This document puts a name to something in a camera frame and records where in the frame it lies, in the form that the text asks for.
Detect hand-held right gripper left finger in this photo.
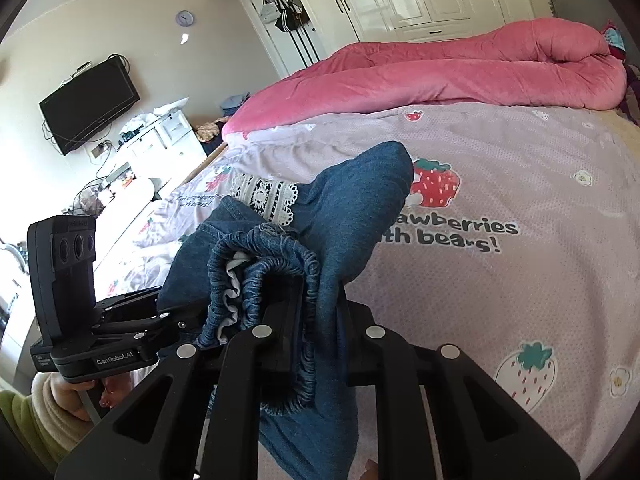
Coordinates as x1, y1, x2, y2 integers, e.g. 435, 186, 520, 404
55, 286, 306, 480

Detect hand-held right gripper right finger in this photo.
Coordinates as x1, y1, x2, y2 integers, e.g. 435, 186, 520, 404
344, 301, 582, 480

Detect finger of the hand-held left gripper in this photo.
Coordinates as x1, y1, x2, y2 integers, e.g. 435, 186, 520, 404
92, 309, 207, 349
96, 287, 164, 324

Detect denim pants with lace trim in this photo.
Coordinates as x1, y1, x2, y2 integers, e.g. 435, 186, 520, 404
157, 141, 416, 480

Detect person's left forearm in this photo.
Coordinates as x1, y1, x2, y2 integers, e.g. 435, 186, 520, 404
0, 372, 92, 473

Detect person's left hand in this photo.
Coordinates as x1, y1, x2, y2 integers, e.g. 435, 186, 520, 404
50, 376, 133, 422

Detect white drawer dresser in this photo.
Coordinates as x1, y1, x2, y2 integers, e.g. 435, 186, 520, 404
117, 104, 204, 187

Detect strawberry printed bed sheet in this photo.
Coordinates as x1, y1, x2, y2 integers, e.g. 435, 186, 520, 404
95, 102, 640, 463

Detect floral cloth pile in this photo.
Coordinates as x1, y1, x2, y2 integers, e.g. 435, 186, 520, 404
192, 115, 232, 144

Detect pink quilt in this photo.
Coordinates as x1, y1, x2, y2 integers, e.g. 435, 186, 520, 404
222, 17, 629, 147

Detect hanging bags on door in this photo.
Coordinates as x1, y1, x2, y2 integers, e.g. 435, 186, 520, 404
260, 0, 312, 34

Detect dark striped cloth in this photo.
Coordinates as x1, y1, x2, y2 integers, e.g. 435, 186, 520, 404
619, 64, 640, 127

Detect colourful clothes pile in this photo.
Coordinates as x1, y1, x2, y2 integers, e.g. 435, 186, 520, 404
599, 19, 627, 62

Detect grey pillow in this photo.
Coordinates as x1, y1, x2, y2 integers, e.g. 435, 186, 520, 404
544, 0, 592, 22

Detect black wall television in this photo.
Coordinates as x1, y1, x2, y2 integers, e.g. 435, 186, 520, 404
39, 56, 141, 157

